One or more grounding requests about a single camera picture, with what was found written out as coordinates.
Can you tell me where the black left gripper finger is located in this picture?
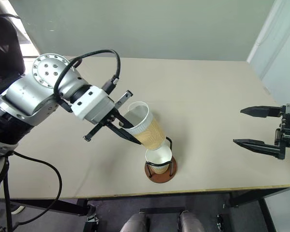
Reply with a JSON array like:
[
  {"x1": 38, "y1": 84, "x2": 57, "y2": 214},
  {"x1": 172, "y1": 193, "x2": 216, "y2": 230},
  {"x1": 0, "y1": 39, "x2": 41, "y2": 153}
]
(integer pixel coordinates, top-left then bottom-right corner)
[
  {"x1": 105, "y1": 120, "x2": 143, "y2": 145},
  {"x1": 110, "y1": 110, "x2": 136, "y2": 128}
]

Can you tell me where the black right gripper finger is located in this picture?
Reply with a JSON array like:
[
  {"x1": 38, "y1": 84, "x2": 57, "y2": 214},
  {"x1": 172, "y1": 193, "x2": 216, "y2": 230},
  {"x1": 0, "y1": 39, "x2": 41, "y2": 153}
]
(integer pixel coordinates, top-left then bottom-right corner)
[
  {"x1": 232, "y1": 138, "x2": 280, "y2": 159},
  {"x1": 240, "y1": 105, "x2": 282, "y2": 118}
]

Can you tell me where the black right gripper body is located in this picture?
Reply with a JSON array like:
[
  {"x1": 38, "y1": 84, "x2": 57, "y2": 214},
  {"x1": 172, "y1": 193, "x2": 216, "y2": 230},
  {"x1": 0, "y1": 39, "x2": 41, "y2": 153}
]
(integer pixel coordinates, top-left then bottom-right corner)
[{"x1": 274, "y1": 104, "x2": 290, "y2": 161}]

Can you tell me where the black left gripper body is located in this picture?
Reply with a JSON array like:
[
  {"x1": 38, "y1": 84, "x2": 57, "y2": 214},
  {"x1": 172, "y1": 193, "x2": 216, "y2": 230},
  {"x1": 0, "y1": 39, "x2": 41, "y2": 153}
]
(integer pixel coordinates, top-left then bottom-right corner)
[{"x1": 84, "y1": 89, "x2": 133, "y2": 142}]

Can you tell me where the brown ripple paper cup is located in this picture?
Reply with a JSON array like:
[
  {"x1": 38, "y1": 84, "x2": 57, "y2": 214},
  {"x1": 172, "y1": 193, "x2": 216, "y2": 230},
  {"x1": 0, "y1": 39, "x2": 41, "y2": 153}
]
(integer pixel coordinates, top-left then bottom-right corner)
[
  {"x1": 145, "y1": 142, "x2": 173, "y2": 174},
  {"x1": 122, "y1": 101, "x2": 167, "y2": 152}
]

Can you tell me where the brown round cup holder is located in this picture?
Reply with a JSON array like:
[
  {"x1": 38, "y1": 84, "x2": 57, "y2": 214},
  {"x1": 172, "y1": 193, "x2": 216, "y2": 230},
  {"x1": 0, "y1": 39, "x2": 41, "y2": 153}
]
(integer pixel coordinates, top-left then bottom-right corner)
[{"x1": 144, "y1": 136, "x2": 178, "y2": 184}]

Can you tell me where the black stand crossbar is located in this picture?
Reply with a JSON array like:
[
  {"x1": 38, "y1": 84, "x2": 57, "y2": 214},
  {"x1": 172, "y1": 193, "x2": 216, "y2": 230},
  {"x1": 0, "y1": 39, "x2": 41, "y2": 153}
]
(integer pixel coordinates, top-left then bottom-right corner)
[{"x1": 139, "y1": 207, "x2": 187, "y2": 215}]

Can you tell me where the dark rounded grey shape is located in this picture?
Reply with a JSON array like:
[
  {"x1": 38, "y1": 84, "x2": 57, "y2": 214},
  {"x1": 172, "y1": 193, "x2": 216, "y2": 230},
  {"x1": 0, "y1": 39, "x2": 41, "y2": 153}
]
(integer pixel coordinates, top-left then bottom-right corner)
[
  {"x1": 179, "y1": 210, "x2": 205, "y2": 232},
  {"x1": 120, "y1": 211, "x2": 151, "y2": 232}
]

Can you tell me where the black rounded casing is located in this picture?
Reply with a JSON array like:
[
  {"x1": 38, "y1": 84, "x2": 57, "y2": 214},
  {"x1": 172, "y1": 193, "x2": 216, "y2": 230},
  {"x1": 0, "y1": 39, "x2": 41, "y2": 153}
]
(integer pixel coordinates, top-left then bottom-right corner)
[{"x1": 0, "y1": 14, "x2": 26, "y2": 80}]

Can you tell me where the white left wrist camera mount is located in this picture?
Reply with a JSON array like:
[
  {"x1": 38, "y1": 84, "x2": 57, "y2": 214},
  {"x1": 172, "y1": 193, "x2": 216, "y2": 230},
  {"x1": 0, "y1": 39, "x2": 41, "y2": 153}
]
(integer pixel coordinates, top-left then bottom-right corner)
[{"x1": 71, "y1": 86, "x2": 113, "y2": 121}]

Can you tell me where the black table frame bar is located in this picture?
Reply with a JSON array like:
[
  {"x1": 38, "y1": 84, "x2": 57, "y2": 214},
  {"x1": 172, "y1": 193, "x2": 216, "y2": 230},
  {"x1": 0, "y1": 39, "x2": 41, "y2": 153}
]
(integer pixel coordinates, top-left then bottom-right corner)
[
  {"x1": 229, "y1": 185, "x2": 290, "y2": 232},
  {"x1": 9, "y1": 197, "x2": 89, "y2": 217}
]

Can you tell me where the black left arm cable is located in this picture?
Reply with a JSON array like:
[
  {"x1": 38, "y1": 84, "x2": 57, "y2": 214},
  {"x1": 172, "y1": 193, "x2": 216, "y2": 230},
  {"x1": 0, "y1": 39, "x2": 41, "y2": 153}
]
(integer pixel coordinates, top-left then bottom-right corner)
[{"x1": 53, "y1": 49, "x2": 122, "y2": 114}]

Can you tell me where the black floor cable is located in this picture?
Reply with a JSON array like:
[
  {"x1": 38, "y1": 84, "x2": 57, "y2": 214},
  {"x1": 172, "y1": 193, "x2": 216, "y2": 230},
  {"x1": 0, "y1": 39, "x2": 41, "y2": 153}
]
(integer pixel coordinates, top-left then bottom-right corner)
[{"x1": 11, "y1": 150, "x2": 63, "y2": 230}]

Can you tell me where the black hanging strap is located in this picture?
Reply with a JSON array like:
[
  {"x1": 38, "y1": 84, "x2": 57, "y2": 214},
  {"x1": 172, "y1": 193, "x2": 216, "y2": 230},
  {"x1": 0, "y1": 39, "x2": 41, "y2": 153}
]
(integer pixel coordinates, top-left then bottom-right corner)
[{"x1": 3, "y1": 156, "x2": 14, "y2": 232}]

